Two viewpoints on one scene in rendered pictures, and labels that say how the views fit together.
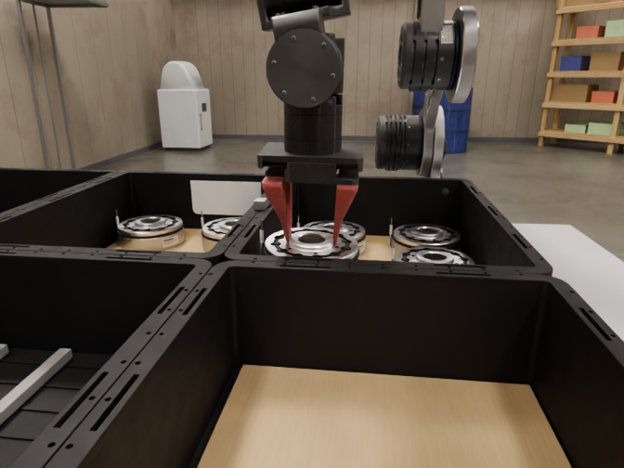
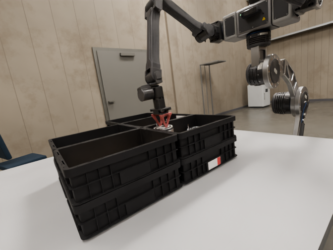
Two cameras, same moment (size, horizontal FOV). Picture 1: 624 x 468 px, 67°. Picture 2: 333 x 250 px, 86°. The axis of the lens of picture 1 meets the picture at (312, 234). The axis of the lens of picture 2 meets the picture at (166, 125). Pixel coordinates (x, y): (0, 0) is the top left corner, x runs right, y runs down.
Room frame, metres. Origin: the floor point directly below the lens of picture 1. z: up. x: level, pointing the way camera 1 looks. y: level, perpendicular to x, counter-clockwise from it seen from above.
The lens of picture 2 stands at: (-0.12, -0.67, 1.10)
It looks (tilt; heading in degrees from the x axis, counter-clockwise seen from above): 11 degrees down; 47
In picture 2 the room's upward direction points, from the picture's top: 7 degrees counter-clockwise
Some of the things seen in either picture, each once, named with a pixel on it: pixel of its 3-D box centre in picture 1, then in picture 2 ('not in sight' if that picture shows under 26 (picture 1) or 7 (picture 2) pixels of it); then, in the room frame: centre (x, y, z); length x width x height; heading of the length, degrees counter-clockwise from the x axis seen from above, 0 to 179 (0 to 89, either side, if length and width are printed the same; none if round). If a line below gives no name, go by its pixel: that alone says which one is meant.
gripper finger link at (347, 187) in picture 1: (323, 200); (163, 118); (0.48, -0.01, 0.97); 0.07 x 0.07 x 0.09; 84
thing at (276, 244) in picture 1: (311, 245); (163, 127); (0.48, 0.00, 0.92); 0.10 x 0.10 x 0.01
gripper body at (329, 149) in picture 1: (313, 131); (159, 104); (0.47, 0.00, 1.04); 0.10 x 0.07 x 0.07; 84
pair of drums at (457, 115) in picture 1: (439, 116); not in sight; (7.72, -2.04, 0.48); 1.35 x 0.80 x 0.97; 175
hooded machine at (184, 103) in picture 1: (185, 106); (258, 90); (7.51, 1.96, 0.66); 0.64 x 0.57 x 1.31; 83
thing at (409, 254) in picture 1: (434, 261); not in sight; (0.57, -0.16, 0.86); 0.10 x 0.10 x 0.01
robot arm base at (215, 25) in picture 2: not in sight; (211, 31); (1.03, 0.00, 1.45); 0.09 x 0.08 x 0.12; 85
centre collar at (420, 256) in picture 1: (435, 258); not in sight; (0.57, -0.16, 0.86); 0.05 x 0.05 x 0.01
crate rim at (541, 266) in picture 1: (379, 215); (189, 123); (0.58, -0.09, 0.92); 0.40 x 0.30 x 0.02; 173
